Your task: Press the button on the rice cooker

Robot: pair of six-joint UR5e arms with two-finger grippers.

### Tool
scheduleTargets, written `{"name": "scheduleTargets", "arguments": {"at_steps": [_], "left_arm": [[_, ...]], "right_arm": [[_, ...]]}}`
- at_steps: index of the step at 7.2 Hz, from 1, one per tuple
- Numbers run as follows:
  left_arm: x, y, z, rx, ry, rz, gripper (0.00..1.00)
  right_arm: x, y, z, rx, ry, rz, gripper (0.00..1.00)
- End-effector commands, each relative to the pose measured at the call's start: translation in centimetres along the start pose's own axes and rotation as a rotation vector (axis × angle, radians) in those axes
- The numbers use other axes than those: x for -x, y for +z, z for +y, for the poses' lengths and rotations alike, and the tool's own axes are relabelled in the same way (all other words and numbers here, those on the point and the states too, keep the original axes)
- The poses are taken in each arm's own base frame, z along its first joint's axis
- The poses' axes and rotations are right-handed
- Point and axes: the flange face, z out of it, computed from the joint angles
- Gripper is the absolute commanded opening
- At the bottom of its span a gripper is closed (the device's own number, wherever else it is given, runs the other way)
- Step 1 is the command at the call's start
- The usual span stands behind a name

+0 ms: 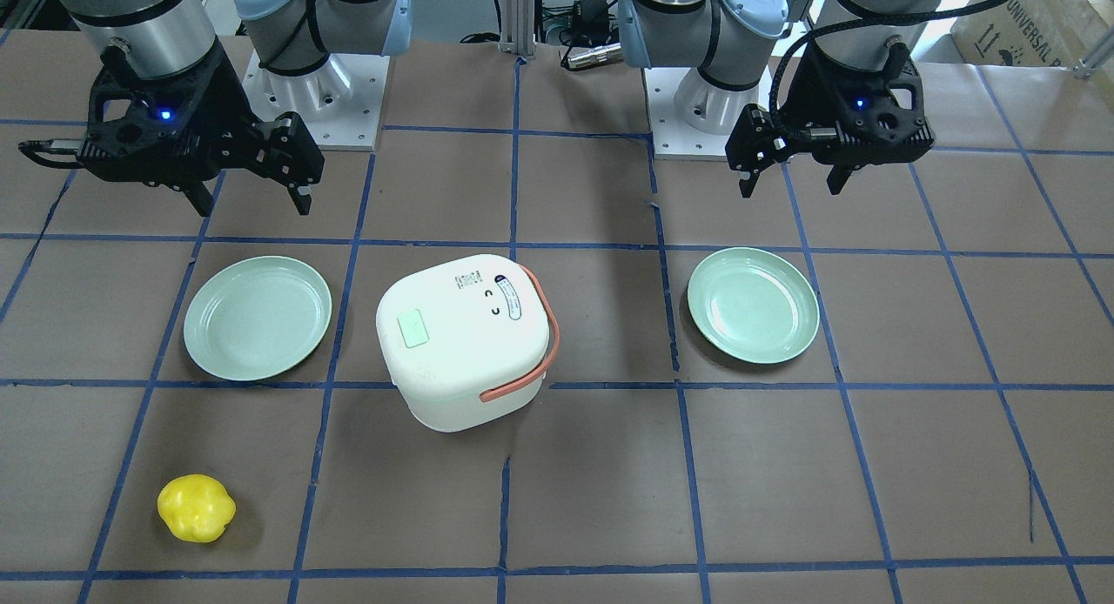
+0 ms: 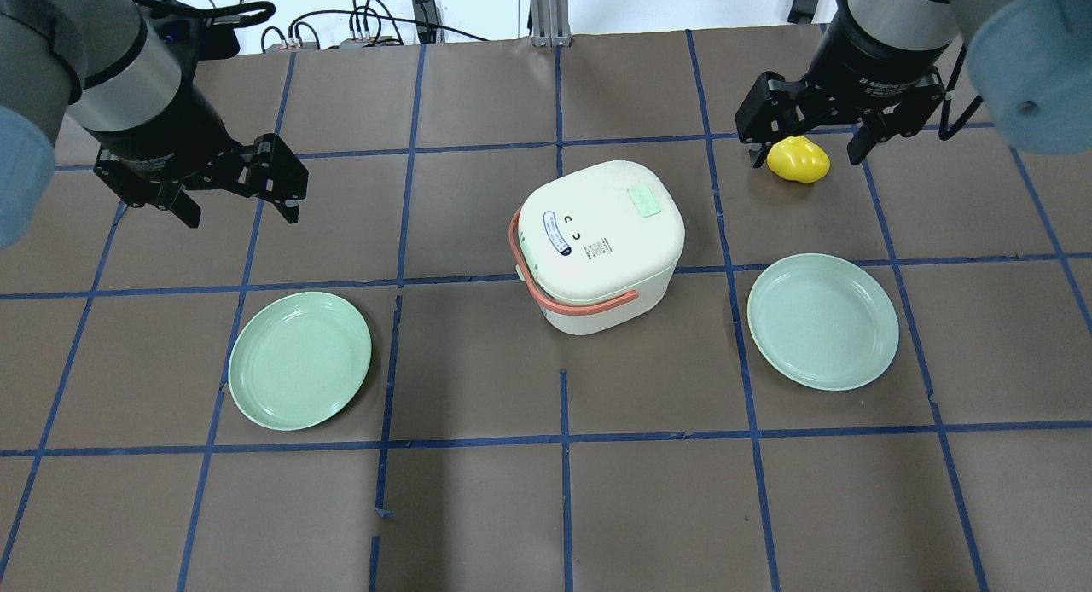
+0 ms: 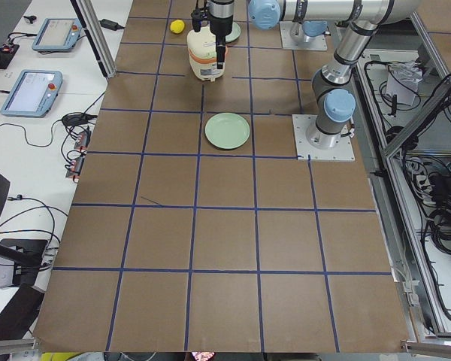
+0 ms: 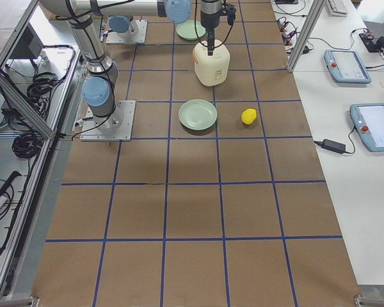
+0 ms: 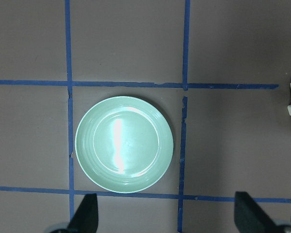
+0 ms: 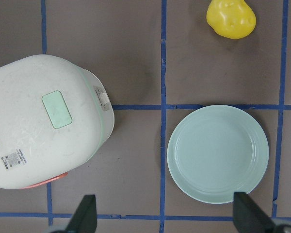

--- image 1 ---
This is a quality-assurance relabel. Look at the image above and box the cardboard box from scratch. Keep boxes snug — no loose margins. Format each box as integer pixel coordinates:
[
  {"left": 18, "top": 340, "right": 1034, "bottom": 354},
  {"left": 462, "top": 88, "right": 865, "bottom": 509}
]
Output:
[{"left": 950, "top": 0, "right": 1113, "bottom": 66}]

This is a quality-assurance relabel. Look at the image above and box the silver cylindrical connector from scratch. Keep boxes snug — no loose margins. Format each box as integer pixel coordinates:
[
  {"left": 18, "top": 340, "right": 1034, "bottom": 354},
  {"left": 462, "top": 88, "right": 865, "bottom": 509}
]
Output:
[{"left": 560, "top": 43, "right": 623, "bottom": 71}]

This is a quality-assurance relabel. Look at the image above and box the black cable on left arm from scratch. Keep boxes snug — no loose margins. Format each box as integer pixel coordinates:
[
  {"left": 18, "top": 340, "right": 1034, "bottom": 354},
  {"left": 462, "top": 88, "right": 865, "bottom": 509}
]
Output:
[{"left": 769, "top": 0, "right": 1030, "bottom": 144}]

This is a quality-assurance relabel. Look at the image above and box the yellow bell pepper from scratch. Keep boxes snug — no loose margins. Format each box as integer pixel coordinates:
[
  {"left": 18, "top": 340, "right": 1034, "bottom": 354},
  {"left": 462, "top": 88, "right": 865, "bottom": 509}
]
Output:
[{"left": 157, "top": 473, "right": 238, "bottom": 544}]

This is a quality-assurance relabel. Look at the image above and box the aluminium frame post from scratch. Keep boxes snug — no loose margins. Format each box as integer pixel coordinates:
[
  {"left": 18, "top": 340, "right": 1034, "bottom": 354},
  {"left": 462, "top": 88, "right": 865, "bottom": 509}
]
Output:
[{"left": 499, "top": 0, "right": 537, "bottom": 60}]

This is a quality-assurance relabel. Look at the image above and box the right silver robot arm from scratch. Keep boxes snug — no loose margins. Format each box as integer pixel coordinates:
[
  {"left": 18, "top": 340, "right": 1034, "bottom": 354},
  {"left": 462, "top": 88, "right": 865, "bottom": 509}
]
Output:
[{"left": 17, "top": 0, "right": 413, "bottom": 217}]

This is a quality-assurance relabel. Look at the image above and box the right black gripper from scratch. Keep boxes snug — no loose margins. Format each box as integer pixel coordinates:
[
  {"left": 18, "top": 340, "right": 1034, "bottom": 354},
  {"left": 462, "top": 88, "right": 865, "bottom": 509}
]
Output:
[{"left": 17, "top": 41, "right": 324, "bottom": 217}]

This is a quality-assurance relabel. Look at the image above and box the black power adapter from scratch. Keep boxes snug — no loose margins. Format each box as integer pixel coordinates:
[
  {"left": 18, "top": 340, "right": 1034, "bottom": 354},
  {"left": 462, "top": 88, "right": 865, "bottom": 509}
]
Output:
[{"left": 570, "top": 0, "right": 615, "bottom": 43}]

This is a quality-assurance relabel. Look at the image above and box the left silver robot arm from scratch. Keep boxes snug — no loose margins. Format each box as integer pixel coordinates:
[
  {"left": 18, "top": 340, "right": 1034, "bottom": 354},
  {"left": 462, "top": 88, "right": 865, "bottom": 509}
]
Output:
[{"left": 615, "top": 0, "right": 942, "bottom": 197}]

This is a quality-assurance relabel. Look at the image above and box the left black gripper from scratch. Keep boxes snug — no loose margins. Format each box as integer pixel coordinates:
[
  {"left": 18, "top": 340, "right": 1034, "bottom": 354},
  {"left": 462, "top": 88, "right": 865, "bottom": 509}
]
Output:
[{"left": 727, "top": 40, "right": 936, "bottom": 197}]

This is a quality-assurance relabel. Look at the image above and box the green plate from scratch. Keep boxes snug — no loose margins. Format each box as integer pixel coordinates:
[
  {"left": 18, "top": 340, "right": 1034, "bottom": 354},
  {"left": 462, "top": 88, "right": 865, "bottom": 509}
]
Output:
[
  {"left": 183, "top": 256, "right": 332, "bottom": 381},
  {"left": 686, "top": 247, "right": 820, "bottom": 366}
]

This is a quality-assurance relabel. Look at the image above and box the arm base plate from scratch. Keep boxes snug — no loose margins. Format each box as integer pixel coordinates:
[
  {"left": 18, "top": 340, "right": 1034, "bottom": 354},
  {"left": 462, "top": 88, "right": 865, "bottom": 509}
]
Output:
[
  {"left": 243, "top": 52, "right": 391, "bottom": 152},
  {"left": 643, "top": 65, "right": 772, "bottom": 160}
]

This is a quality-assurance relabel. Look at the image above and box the orange rice cooker handle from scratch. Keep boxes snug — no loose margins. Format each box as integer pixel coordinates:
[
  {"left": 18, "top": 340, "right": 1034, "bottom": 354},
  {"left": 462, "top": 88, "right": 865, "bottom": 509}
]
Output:
[{"left": 479, "top": 266, "right": 560, "bottom": 403}]

